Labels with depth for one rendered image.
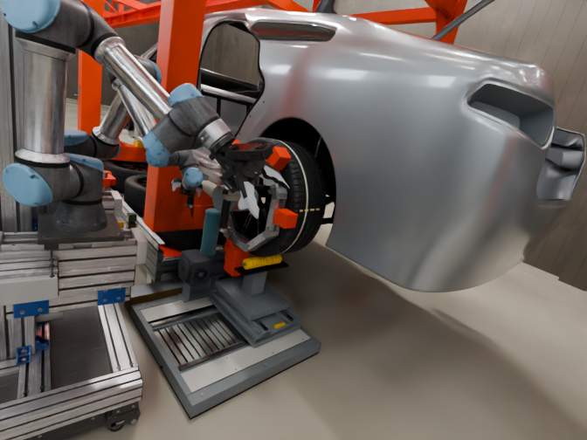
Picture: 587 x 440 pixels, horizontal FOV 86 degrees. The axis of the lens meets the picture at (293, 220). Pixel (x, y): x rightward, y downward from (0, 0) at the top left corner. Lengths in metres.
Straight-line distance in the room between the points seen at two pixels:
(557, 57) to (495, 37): 1.03
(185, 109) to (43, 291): 0.66
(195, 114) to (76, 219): 0.57
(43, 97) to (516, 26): 6.52
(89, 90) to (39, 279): 2.77
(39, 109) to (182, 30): 1.01
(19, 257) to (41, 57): 0.57
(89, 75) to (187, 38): 1.95
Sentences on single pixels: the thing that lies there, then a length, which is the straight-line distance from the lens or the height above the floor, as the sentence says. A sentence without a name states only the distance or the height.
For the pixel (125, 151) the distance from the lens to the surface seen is 3.85.
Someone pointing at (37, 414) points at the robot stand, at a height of 0.23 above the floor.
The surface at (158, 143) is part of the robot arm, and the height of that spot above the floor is 1.17.
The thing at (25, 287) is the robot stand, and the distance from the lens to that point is 1.14.
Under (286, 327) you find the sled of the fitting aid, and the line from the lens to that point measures 1.96.
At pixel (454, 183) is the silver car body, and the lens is 1.27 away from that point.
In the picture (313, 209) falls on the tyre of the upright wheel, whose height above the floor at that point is 0.89.
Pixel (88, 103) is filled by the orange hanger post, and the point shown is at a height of 1.05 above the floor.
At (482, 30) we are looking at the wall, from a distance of 7.05.
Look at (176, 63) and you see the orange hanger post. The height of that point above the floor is 1.44.
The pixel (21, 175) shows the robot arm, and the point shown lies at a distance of 1.06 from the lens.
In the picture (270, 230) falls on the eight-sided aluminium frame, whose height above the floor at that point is 0.77.
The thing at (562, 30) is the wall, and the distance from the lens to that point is 6.57.
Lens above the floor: 1.28
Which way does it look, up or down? 17 degrees down
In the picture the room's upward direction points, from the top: 13 degrees clockwise
